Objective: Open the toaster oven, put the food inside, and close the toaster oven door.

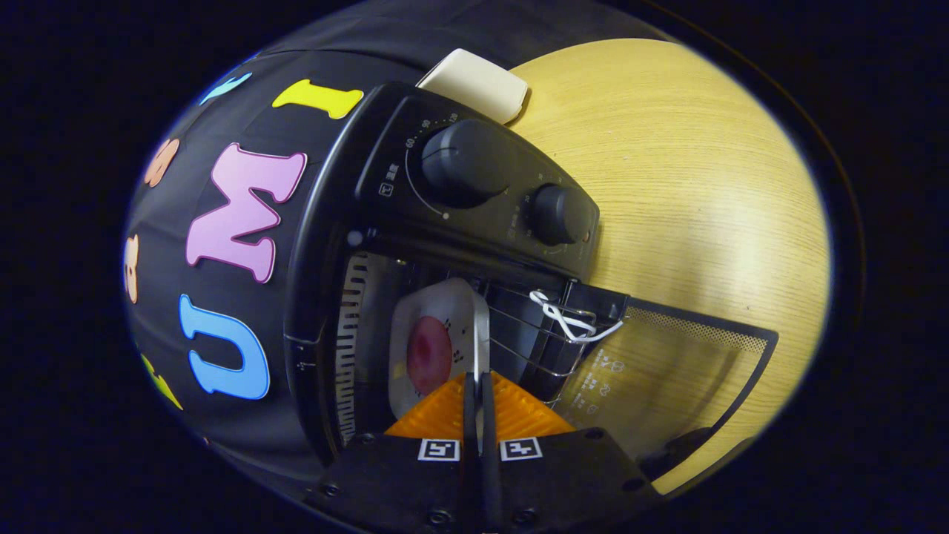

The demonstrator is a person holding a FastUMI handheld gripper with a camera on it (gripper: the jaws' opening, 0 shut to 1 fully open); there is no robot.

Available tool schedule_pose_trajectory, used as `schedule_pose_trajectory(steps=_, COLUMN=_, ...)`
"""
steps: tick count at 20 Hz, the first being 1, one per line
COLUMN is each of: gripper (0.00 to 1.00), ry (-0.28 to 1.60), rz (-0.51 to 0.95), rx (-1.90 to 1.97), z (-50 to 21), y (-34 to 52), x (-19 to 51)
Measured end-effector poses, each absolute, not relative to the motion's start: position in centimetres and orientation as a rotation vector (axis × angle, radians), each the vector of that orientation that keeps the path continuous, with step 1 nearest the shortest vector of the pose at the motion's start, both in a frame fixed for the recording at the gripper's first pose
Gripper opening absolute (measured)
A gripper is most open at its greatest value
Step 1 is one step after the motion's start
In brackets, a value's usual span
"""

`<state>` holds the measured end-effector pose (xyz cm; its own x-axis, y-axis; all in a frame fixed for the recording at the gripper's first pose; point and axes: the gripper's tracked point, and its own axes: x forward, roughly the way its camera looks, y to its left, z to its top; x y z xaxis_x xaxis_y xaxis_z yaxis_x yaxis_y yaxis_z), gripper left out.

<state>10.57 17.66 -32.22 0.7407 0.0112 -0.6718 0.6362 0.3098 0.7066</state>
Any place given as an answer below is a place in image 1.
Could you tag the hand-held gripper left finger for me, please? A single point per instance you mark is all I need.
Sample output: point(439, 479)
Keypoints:
point(385, 475)

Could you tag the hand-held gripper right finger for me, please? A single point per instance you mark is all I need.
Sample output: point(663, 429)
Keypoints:
point(571, 475)

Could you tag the pink round ham slice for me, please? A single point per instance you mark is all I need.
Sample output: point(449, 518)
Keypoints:
point(430, 356)

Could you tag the white square plate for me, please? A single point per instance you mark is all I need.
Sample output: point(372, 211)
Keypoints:
point(445, 304)

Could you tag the black toaster oven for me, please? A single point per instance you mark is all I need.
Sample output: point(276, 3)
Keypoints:
point(385, 126)

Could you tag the white slot toaster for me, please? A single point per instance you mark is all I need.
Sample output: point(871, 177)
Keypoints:
point(474, 81)

